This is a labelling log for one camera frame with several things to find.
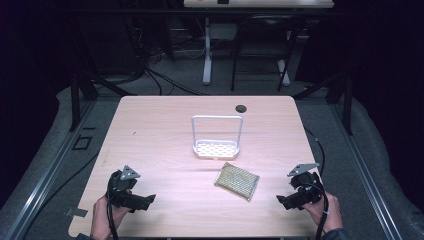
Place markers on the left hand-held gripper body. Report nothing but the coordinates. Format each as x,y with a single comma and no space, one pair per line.
120,190

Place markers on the person's right hand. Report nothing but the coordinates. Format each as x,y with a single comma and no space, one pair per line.
328,213

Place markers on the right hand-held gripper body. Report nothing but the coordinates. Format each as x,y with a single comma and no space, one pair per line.
305,186

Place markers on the white sponge holder rack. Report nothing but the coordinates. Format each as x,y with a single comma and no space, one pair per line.
216,149

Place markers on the black metal stand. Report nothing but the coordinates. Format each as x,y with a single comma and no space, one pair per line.
348,103
75,100

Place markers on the yellow-green scouring sponge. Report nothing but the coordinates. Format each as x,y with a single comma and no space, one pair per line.
237,181

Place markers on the grey tape piece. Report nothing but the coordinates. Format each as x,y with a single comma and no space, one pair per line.
76,212

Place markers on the white desk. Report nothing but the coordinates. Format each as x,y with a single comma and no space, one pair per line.
207,50

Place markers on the aluminium floor rail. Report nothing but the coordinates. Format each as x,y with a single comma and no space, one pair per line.
366,173
50,166

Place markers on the black chair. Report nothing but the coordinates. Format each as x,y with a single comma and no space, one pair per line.
286,50

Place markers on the person's left hand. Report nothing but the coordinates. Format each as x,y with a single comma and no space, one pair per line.
101,218

